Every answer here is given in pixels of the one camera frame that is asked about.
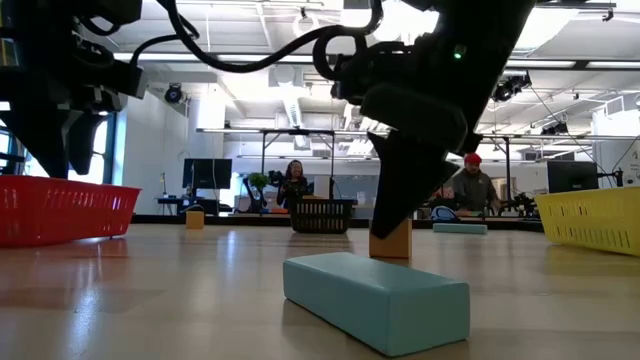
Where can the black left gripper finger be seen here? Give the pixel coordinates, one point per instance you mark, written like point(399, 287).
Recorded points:
point(40, 145)
point(87, 145)

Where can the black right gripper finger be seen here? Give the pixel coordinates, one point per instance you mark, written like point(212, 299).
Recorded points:
point(400, 185)

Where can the long light blue wooden block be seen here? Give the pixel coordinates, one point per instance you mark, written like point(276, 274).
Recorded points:
point(375, 300)

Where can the small orange wooden cube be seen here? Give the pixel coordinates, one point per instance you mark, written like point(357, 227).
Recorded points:
point(195, 220)

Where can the black background robot arm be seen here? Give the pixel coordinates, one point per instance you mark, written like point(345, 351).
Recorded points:
point(250, 195)
point(522, 204)

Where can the blue white round object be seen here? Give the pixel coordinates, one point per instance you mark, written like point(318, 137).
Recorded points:
point(442, 215)

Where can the black ceiling lamp cluster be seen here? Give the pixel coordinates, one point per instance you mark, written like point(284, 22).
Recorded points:
point(510, 87)

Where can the red plastic basket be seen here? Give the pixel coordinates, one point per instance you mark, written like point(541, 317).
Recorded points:
point(60, 212)

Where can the person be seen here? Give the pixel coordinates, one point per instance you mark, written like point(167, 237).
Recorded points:
point(475, 187)
point(294, 187)

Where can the black plastic basket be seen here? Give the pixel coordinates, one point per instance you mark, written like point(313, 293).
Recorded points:
point(322, 215)

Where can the long ceiling light bar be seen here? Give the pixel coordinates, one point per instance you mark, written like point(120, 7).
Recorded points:
point(540, 64)

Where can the black computer monitor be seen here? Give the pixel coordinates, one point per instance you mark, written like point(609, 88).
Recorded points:
point(572, 176)
point(207, 173)

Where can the green potted plant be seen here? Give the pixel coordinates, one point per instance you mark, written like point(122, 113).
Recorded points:
point(259, 181)

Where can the yellow plastic basket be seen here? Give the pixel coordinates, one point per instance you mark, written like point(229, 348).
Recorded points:
point(590, 220)

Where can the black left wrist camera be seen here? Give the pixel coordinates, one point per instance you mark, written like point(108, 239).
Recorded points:
point(127, 80)

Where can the black metal gantry frame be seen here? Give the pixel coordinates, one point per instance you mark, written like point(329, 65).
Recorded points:
point(507, 170)
point(280, 132)

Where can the black aluminium table frame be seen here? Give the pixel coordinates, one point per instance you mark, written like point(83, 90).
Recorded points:
point(155, 219)

